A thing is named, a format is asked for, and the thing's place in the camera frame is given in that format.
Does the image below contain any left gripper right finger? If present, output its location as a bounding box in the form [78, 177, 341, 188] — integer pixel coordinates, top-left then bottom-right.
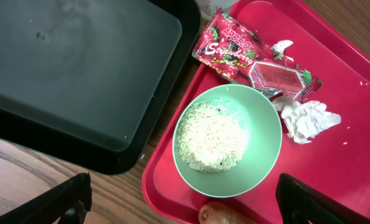
[275, 173, 370, 224]

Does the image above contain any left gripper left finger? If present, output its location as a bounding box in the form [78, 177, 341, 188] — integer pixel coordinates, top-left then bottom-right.
[0, 173, 92, 224]

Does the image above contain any red serving tray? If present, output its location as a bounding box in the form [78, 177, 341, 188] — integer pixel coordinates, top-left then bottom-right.
[141, 1, 370, 223]

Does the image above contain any orange carrot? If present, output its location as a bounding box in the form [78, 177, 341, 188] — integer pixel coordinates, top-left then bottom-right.
[198, 201, 259, 224]

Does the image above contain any crumpled white tissue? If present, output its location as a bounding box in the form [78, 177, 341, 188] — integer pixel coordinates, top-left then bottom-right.
[272, 95, 341, 144]

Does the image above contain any green bowl with rice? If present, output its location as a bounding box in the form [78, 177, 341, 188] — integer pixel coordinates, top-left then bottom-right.
[173, 84, 282, 198]

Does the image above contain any black plastic tray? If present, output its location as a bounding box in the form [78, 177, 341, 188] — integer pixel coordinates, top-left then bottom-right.
[0, 0, 201, 175]

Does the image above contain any red strawberry cake wrapper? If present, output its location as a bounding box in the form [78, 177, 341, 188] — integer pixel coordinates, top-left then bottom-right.
[192, 9, 323, 103]

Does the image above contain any clear plastic bin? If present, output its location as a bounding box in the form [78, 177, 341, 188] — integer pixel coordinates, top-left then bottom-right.
[196, 0, 239, 20]

